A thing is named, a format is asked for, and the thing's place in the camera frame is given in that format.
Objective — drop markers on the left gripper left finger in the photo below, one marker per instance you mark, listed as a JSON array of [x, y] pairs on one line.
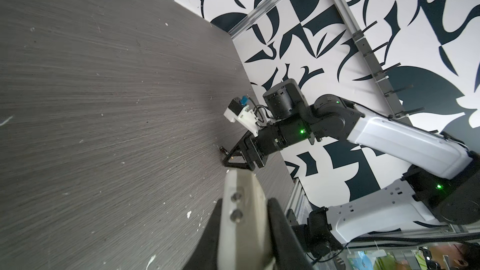
[[204, 257]]

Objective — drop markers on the white remote control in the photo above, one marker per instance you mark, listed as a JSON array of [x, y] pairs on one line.
[[244, 231]]

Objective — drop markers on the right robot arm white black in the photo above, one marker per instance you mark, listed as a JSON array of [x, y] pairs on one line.
[[442, 182]]

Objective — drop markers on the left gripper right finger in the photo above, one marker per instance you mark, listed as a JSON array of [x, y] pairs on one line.
[[285, 246]]

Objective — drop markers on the grey wall hook rack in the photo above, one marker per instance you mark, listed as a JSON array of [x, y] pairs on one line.
[[381, 77]]

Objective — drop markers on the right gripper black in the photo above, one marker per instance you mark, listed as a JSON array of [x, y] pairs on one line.
[[271, 139]]

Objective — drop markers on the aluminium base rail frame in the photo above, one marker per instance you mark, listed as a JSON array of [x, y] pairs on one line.
[[298, 202]]

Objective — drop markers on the person in green shirt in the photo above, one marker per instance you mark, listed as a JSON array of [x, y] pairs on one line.
[[448, 256]]

